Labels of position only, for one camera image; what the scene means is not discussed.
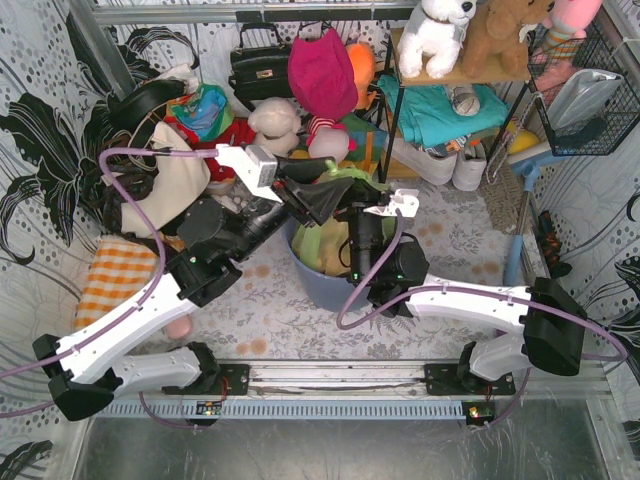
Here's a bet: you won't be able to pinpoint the silver foil pouch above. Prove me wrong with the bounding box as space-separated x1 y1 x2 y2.
547 69 624 130

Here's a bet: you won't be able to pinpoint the white plush dog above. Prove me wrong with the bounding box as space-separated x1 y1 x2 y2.
398 0 477 79

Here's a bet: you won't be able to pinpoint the orange plush toy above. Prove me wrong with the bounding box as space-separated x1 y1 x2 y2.
346 42 375 110

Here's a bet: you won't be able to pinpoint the black leather handbag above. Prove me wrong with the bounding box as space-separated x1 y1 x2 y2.
228 22 294 112

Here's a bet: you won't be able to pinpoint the magenta cloth bag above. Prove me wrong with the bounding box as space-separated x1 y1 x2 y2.
287 27 358 120

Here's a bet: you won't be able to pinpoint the blue trash bin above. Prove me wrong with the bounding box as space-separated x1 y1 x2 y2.
281 218 356 313

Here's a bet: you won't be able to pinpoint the green trash bag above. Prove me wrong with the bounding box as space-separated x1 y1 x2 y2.
291 160 389 277

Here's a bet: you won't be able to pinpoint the pink white plush doll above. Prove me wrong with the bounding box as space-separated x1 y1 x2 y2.
307 116 357 163

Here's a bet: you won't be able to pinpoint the white plush lamb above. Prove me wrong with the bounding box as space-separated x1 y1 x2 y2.
248 97 301 157

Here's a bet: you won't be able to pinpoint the rainbow striped bag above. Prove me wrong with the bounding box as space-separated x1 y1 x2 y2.
342 114 388 174

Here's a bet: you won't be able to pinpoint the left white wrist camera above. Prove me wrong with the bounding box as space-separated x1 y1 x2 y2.
216 144 282 203

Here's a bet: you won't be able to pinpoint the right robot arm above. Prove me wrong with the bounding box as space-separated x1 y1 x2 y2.
334 179 586 395

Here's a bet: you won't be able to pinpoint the colourful printed bag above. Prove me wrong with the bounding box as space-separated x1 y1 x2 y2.
164 84 234 144

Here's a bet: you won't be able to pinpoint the wooden metal shelf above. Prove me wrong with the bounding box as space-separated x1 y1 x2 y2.
376 28 531 182

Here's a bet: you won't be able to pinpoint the orange checkered cloth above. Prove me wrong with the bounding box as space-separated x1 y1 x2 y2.
74 235 158 330

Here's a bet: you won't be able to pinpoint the pink plush toy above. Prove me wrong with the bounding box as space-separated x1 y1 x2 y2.
541 0 602 55

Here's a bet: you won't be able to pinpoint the cream canvas tote bag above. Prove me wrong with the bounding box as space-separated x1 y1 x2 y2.
99 122 211 236

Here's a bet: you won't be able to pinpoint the teal folded clothes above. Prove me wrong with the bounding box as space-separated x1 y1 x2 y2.
397 85 509 147

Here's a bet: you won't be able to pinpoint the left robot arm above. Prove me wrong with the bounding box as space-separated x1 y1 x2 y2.
33 145 356 421

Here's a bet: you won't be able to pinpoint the black wire basket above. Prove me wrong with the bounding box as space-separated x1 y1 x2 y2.
528 24 639 157

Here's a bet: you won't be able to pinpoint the red folded cloth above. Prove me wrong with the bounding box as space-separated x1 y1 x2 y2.
189 119 256 184

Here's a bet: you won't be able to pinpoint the brown teddy bear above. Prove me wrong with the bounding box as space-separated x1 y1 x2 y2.
461 0 555 78

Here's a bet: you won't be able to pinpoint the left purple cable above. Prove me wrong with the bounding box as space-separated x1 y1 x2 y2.
0 147 221 431

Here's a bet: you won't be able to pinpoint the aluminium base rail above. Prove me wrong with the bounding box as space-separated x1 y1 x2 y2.
97 360 610 424

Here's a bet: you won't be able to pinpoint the white sneaker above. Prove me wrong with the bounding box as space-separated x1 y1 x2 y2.
451 142 487 192

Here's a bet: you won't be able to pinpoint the pink cylinder pillow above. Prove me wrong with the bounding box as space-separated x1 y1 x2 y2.
164 315 193 340

